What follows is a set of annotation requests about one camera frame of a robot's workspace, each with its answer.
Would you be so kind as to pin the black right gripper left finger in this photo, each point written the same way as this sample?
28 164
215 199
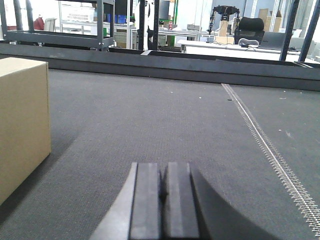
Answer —
136 212

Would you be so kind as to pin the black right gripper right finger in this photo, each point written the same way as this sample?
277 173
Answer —
193 210

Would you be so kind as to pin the brown cardboard box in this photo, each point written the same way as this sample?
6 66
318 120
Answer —
25 128

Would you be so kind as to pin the dark grey conveyor belt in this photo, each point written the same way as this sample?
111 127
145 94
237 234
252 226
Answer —
252 127

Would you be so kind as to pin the white work table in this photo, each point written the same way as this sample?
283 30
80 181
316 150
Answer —
228 50

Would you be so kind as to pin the grey laptop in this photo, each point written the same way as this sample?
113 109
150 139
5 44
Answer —
272 41

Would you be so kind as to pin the black office chair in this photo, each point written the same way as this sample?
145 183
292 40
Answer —
250 29

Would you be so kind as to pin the dark metal shelf frame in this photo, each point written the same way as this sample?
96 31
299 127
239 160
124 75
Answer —
77 24

